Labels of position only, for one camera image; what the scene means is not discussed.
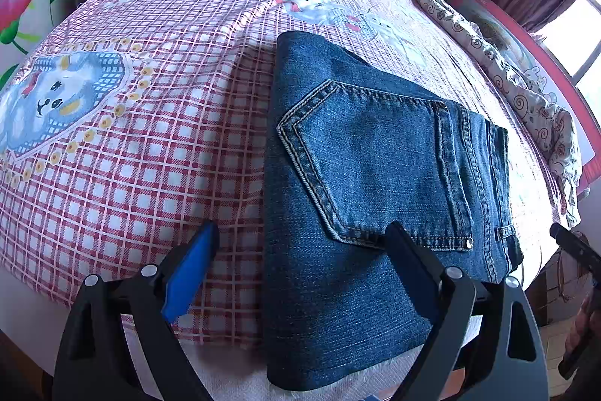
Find pink cartoon bed rail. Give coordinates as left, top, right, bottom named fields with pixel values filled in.
left=450, top=0, right=600, bottom=193

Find person's right hand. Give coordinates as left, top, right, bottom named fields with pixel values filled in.
left=564, top=291, right=601, bottom=355

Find pink checked bed sheet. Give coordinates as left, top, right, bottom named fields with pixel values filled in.
left=1, top=0, right=562, bottom=346

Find window with frame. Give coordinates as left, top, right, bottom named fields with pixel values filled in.
left=535, top=0, right=601, bottom=121

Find floral patterned quilt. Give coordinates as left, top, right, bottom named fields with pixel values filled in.
left=415, top=0, right=583, bottom=228

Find blue denim jeans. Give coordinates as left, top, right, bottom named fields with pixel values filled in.
left=263, top=32, right=522, bottom=391

